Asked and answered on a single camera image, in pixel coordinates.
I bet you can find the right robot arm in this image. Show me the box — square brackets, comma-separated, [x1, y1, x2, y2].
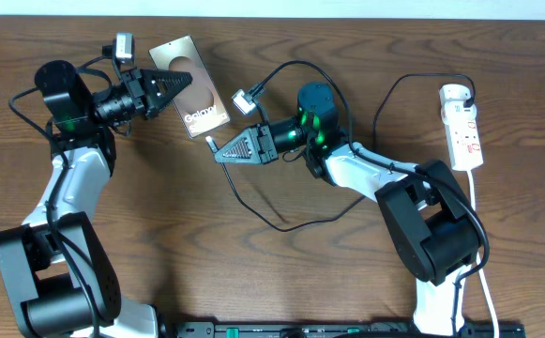
[206, 82, 489, 337]

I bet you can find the white power strip cord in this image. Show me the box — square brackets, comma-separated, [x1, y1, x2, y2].
[465, 169, 501, 338]

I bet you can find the black USB charging cable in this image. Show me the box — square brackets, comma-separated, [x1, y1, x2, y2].
[204, 72, 477, 233]

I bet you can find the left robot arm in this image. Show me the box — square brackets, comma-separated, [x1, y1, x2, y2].
[0, 60, 192, 337]

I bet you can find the black right camera cable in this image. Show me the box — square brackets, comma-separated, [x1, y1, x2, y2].
[248, 59, 491, 338]

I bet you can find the white power strip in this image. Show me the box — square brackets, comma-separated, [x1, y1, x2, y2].
[441, 100, 483, 171]

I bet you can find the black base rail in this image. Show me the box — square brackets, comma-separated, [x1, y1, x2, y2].
[167, 317, 526, 338]

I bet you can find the white USB charger plug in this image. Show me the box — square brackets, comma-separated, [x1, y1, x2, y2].
[439, 84, 474, 108]

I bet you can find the black camera cable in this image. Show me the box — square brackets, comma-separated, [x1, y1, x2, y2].
[248, 59, 491, 338]
[8, 44, 123, 338]

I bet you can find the black left camera cable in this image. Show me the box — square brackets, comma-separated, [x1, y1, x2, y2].
[8, 44, 123, 338]

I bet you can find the gold Galaxy smartphone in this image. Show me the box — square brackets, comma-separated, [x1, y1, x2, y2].
[149, 35, 231, 138]

